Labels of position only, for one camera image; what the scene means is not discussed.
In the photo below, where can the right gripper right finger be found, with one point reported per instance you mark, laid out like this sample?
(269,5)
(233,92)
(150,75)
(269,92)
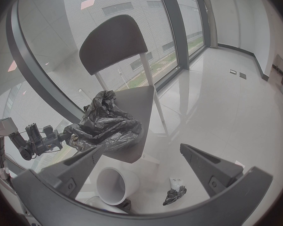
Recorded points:
(214,173)

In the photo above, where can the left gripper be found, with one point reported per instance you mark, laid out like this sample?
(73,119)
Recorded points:
(50,142)

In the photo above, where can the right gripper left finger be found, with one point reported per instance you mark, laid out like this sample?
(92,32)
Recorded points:
(68,175)

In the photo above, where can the black plastic bag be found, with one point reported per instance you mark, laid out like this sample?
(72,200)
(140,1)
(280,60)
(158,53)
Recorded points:
(108,128)

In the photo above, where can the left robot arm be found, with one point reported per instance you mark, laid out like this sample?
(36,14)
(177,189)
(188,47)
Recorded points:
(7,126)

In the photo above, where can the crumpled black plastic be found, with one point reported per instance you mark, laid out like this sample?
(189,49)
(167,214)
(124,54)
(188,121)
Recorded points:
(173,195)

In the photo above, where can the white trash bin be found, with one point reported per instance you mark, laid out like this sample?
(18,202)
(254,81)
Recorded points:
(132,180)

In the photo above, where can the white printed wrapper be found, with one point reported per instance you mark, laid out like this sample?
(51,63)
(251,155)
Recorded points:
(174,182)

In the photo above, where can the window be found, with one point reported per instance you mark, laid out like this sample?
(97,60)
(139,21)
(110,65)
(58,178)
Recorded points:
(61,32)

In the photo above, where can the grey padded white chair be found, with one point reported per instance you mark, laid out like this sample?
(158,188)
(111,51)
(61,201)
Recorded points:
(113,46)

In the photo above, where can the pale grey curtain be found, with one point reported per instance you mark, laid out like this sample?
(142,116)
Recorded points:
(212,20)

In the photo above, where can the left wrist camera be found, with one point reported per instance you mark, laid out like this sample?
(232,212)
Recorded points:
(48,131)

